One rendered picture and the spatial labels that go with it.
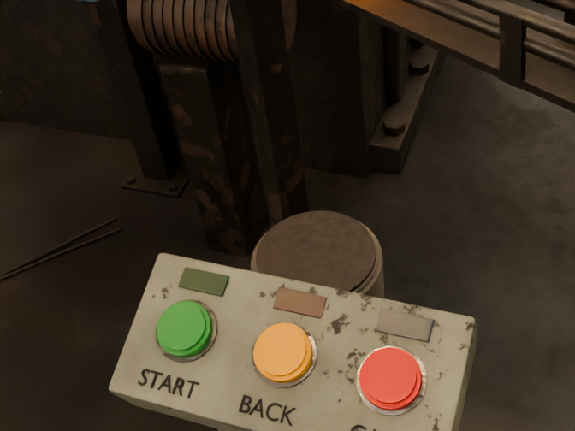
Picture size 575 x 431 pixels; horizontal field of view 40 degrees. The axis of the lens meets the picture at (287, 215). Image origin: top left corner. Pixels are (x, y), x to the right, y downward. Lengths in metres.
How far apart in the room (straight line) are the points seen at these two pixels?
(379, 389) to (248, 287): 0.12
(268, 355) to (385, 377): 0.08
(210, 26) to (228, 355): 0.63
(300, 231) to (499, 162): 0.89
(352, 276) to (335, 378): 0.17
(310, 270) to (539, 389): 0.63
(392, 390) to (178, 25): 0.72
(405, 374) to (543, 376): 0.76
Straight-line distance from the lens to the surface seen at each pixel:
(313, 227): 0.74
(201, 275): 0.59
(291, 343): 0.54
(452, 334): 0.54
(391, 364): 0.53
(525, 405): 1.24
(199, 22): 1.11
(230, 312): 0.57
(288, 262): 0.71
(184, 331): 0.57
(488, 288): 1.36
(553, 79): 0.64
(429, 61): 1.72
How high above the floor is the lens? 1.05
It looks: 45 degrees down
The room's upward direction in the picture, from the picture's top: 9 degrees counter-clockwise
